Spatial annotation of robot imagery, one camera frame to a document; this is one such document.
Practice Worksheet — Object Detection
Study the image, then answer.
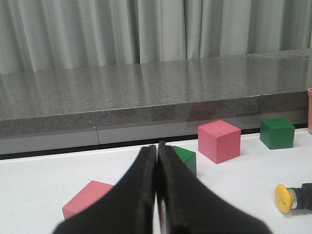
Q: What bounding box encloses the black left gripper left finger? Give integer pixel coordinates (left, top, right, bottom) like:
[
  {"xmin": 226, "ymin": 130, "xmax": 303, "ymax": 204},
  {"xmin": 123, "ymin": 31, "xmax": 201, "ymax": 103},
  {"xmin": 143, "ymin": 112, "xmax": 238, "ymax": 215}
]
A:
[{"xmin": 54, "ymin": 145, "xmax": 156, "ymax": 234}]

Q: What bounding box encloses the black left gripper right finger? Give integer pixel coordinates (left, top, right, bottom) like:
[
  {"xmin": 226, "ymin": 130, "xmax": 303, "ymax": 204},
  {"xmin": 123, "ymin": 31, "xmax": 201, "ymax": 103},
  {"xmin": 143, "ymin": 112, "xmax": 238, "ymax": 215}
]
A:
[{"xmin": 157, "ymin": 141, "xmax": 270, "ymax": 234}]

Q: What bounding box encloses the yellow push button switch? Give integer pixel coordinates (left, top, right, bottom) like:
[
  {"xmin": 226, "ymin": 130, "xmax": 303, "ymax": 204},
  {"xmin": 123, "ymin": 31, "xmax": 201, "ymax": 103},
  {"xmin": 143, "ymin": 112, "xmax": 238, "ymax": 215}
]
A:
[{"xmin": 274, "ymin": 183, "xmax": 312, "ymax": 213}]

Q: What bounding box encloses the near pink wooden cube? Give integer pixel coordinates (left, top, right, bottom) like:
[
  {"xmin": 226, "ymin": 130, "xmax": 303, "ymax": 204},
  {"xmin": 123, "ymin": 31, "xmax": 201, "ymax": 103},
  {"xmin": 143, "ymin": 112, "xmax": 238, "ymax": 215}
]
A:
[{"xmin": 62, "ymin": 180, "xmax": 114, "ymax": 220}]

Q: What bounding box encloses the pink wooden cube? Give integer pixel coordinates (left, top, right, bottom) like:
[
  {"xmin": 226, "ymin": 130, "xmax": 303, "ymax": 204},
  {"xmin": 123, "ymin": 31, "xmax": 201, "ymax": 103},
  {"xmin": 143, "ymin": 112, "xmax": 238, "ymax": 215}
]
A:
[
  {"xmin": 62, "ymin": 180, "xmax": 114, "ymax": 220},
  {"xmin": 197, "ymin": 120, "xmax": 241, "ymax": 164}
]

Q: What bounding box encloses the left green wooden cube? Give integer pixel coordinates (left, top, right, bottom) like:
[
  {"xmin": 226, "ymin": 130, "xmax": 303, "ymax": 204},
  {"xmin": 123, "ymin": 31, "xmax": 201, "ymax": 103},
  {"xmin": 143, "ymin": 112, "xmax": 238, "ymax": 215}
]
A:
[{"xmin": 173, "ymin": 146, "xmax": 197, "ymax": 176}]

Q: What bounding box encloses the green wooden cube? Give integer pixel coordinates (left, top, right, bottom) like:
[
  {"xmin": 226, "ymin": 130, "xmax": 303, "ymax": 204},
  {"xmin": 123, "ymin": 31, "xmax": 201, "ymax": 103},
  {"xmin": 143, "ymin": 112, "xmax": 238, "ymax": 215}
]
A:
[
  {"xmin": 260, "ymin": 118, "xmax": 295, "ymax": 150},
  {"xmin": 173, "ymin": 146, "xmax": 197, "ymax": 176}
]

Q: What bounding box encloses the right green wooden cube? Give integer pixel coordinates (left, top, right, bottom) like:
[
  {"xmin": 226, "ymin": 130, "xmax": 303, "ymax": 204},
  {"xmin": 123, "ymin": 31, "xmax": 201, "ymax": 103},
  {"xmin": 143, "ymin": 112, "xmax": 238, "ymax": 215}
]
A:
[{"xmin": 260, "ymin": 118, "xmax": 295, "ymax": 150}]

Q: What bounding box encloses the grey granite ledge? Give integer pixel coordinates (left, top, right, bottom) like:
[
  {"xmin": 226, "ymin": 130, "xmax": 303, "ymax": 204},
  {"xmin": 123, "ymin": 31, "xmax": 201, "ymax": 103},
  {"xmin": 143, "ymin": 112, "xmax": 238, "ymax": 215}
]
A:
[{"xmin": 0, "ymin": 49, "xmax": 312, "ymax": 155}]

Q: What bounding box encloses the pink plastic bin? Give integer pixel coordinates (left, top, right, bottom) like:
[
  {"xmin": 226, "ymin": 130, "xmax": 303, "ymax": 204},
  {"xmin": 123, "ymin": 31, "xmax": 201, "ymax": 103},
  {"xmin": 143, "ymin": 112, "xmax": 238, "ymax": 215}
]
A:
[{"xmin": 307, "ymin": 88, "xmax": 312, "ymax": 134}]

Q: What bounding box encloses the grey-green curtain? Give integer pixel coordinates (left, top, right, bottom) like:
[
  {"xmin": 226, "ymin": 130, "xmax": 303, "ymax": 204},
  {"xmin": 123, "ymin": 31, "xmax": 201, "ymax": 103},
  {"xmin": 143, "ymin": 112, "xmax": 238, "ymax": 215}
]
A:
[{"xmin": 0, "ymin": 0, "xmax": 312, "ymax": 74}]

